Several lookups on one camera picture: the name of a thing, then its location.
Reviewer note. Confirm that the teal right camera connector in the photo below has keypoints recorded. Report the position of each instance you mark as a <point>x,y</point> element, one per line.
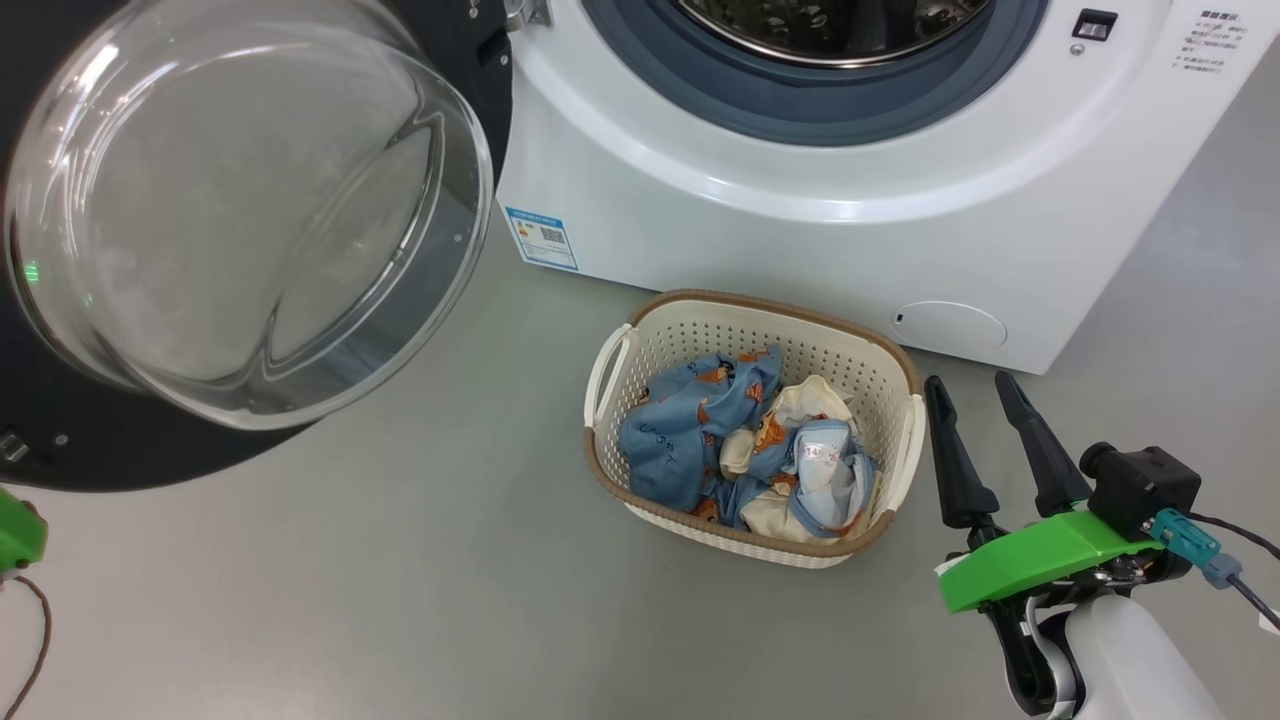
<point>1190,540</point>

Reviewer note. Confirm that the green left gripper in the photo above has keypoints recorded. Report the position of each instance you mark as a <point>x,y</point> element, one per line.
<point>20,535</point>

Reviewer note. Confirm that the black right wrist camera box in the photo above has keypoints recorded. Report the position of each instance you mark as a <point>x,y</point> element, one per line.
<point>1140,485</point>

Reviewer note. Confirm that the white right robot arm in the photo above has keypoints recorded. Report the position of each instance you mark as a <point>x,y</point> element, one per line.
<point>1130,670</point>

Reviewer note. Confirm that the blue energy label sticker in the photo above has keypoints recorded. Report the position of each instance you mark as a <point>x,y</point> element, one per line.
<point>542,238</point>

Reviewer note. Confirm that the cream perforated laundry basket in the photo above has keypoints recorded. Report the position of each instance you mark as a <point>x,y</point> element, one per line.
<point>700,320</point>

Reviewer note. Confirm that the white front-load washing machine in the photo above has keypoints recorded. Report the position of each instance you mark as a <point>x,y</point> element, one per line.
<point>800,240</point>

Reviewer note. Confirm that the blue bear-print garment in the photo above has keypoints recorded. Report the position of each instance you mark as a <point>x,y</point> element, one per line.
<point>680,440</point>

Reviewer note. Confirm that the round drain filter cover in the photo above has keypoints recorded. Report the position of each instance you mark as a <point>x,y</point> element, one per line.
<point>950,327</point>

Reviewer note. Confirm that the black door latch socket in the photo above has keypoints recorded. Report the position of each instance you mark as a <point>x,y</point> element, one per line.
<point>1095,25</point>

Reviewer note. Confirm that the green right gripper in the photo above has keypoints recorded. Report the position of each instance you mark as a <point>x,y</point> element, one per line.
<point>1040,560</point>

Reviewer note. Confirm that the black washer door with glass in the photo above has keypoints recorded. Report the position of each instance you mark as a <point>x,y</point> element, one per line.
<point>120,450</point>

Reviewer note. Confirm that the cream and blue garment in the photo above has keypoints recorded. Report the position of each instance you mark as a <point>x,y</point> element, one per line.
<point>820,480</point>

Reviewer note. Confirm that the steel washing machine drum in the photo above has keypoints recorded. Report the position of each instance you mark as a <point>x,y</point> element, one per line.
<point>830,30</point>

